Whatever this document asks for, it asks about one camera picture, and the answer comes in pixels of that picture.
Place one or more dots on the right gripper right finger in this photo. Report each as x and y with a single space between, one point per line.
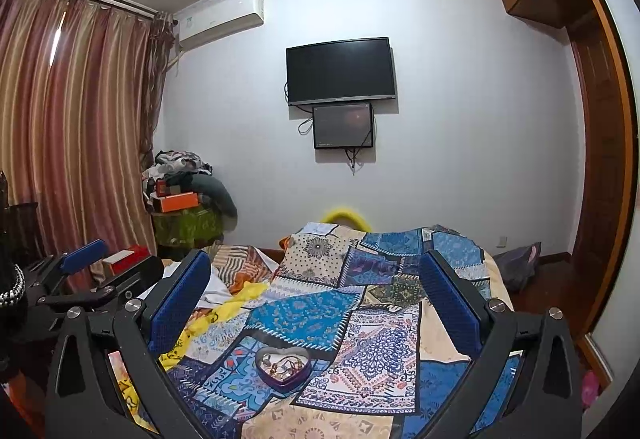
544 399

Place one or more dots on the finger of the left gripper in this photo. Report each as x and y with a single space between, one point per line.
83 257

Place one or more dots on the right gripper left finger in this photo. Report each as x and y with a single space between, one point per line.
83 400

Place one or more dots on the purple heart-shaped tin box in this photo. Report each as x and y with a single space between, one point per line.
283 369

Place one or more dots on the red and white box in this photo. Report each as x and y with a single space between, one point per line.
124 260

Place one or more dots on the yellow printed cloth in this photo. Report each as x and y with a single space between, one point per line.
228 317

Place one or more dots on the orange box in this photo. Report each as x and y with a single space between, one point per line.
178 202

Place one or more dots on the green patterned cloth-covered stand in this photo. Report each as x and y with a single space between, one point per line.
188 228

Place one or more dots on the pile of clothes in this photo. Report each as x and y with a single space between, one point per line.
190 174

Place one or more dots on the white crumpled cloth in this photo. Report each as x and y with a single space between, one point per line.
212 293

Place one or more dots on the striped orange cloth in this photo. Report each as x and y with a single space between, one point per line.
237 265

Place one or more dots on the striped red curtain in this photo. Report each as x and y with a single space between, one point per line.
81 88

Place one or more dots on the blue patchwork bedspread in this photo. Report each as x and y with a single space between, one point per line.
382 361

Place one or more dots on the yellow plastic chair back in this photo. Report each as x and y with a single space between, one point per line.
347 216

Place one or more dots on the white air conditioner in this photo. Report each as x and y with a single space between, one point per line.
219 21

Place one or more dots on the brown wooden door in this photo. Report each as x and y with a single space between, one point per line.
609 170

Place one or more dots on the small black wall monitor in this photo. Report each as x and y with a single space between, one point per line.
346 126

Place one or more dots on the black wall television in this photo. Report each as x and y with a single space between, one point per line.
341 70

